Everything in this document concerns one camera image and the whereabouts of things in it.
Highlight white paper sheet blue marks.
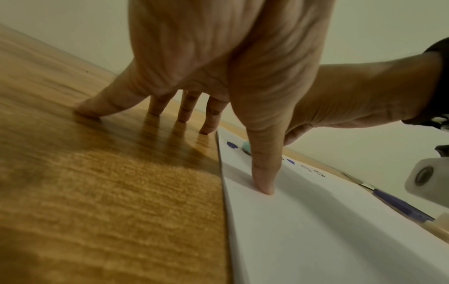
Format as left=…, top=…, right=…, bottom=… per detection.
left=215, top=128, right=449, bottom=284

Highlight white device with round lens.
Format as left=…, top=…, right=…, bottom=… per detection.
left=404, top=144, right=449, bottom=211

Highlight black wrist strap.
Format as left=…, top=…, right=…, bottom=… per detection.
left=401, top=37, right=449, bottom=130

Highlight person's left hand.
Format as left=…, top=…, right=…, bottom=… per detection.
left=73, top=0, right=334, bottom=195

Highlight blue utility knife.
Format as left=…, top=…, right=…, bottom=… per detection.
left=341, top=171, right=436, bottom=223

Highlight person's right hand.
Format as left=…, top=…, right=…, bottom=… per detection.
left=283, top=51, right=443, bottom=146

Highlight cream plastic object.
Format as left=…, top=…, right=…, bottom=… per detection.
left=420, top=212, right=449, bottom=245

